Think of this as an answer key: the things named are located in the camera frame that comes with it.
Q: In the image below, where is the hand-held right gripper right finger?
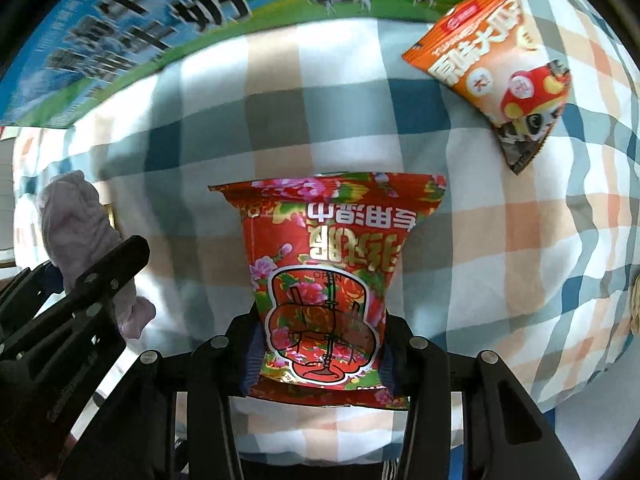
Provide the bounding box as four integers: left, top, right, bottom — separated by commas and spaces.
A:
378, 314, 582, 480

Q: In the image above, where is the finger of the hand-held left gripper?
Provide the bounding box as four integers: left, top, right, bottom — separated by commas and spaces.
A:
0, 261, 66, 333
0, 235, 152, 361

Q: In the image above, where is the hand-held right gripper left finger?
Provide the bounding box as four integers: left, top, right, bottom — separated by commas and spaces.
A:
59, 310, 264, 480

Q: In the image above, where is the pale purple soft cloth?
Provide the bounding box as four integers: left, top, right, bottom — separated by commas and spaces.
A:
37, 170, 157, 341

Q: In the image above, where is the red floral snack packet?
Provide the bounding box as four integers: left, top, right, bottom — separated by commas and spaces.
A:
208, 172, 447, 412

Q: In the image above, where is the blue green cow-print carton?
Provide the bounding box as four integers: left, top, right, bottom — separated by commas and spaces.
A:
0, 0, 493, 129

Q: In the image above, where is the beige object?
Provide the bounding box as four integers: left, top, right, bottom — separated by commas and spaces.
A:
629, 271, 640, 336

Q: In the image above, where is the plaid checked bed sheet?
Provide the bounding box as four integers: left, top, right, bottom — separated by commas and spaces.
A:
10, 0, 640, 467

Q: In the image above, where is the orange cartoon snack packet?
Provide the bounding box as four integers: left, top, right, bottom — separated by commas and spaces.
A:
402, 0, 572, 177

